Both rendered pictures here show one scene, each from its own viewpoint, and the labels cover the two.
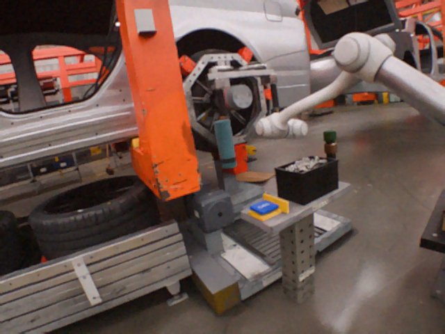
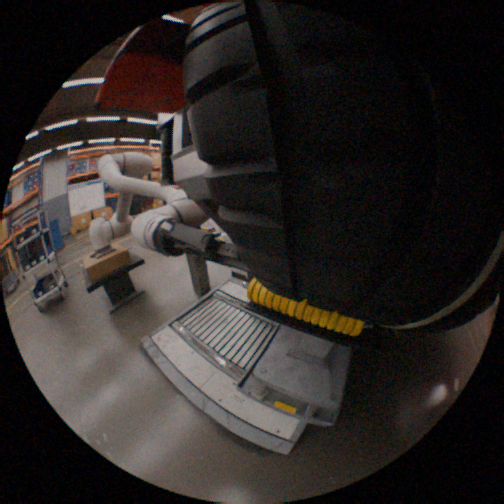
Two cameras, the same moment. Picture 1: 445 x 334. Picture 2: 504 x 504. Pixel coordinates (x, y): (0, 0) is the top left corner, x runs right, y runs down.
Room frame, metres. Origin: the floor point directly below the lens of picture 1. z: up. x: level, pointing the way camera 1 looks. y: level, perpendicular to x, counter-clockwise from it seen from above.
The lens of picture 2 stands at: (1.72, -0.35, 0.72)
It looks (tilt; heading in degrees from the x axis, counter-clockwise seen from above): 23 degrees down; 149
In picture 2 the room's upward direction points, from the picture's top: straight up
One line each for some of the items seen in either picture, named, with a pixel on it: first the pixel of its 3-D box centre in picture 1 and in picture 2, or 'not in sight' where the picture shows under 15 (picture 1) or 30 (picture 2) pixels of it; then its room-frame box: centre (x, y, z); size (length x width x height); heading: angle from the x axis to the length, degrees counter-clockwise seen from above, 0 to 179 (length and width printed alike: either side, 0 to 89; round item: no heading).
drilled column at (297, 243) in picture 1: (297, 254); (198, 269); (0.77, -0.24, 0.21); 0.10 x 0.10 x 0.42; 27
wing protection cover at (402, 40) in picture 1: (396, 46); not in sight; (3.00, -2.71, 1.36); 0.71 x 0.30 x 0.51; 117
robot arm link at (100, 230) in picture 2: not in sight; (99, 232); (0.50, -0.97, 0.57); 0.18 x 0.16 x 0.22; 124
